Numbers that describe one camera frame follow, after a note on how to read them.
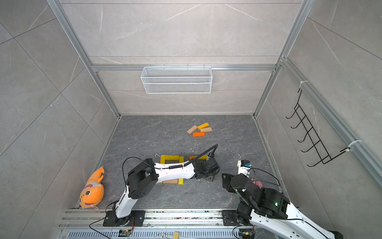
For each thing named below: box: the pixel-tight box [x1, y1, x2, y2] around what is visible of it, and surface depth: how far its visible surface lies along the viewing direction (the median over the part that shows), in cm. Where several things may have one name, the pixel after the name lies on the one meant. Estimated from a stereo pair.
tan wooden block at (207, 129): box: [199, 126, 213, 132], surface depth 113 cm
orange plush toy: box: [79, 165, 105, 210], surface depth 76 cm
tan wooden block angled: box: [187, 124, 198, 135], surface depth 113 cm
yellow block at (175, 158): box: [165, 155, 180, 161], surface depth 97 cm
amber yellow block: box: [197, 122, 210, 130], surface depth 114 cm
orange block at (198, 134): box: [192, 131, 206, 137], surface depth 109 cm
